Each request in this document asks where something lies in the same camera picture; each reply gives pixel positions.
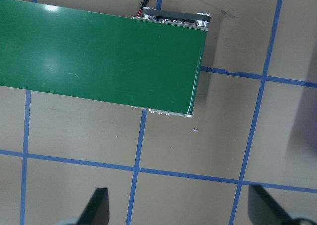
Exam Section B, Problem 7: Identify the green belt conveyor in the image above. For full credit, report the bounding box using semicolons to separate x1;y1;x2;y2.
0;0;212;118

